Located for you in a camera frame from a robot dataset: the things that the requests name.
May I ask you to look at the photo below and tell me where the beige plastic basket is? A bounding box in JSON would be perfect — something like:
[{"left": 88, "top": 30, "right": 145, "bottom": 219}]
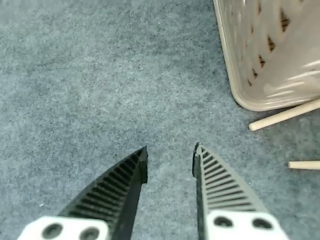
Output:
[{"left": 212, "top": 0, "right": 320, "bottom": 112}]

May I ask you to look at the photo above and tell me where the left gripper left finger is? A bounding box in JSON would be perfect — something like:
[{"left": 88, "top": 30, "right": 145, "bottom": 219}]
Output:
[{"left": 16, "top": 146, "right": 149, "bottom": 240}]

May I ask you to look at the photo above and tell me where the wooden chopstick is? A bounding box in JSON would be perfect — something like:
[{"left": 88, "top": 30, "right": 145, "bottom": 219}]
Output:
[
  {"left": 288, "top": 160, "right": 320, "bottom": 171},
  {"left": 248, "top": 99, "right": 320, "bottom": 132}
]

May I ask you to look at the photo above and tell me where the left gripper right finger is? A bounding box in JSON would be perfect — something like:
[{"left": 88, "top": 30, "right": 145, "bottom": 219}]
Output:
[{"left": 191, "top": 142, "right": 291, "bottom": 240}]

